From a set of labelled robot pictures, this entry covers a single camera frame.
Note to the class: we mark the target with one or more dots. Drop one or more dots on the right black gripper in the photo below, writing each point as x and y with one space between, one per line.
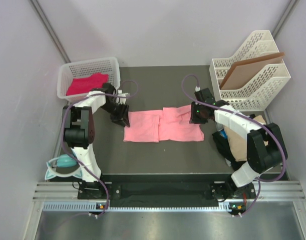
194 119

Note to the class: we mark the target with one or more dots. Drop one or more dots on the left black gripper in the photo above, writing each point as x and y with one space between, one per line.
122 117

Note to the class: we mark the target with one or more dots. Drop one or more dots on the pink t-shirt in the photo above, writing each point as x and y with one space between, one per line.
153 126

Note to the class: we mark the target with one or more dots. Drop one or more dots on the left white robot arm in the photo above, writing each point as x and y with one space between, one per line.
78 133

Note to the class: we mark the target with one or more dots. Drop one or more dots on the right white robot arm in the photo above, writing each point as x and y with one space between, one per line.
265 147

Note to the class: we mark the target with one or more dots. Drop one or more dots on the black t-shirt with blue print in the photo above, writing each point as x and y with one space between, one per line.
221 142

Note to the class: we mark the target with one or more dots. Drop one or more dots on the beige folded t-shirt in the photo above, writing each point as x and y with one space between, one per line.
237 145

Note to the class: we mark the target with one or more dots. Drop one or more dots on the magenta folded t-shirt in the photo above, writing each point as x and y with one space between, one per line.
84 85

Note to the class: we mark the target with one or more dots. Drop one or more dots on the brown cardboard sheet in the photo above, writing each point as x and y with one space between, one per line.
241 72

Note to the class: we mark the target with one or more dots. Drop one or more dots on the white perforated file organizer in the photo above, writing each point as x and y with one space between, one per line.
259 92

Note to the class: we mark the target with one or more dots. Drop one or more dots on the white plastic mesh basket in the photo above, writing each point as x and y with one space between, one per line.
83 69

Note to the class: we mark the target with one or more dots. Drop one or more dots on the teal headphones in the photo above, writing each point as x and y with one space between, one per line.
63 161

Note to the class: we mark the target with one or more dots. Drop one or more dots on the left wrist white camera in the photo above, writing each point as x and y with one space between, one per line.
121 97

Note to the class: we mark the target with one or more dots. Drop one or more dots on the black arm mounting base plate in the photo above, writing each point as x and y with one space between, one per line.
173 194

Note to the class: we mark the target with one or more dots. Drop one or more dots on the aluminium frame rail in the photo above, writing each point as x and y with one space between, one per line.
66 191

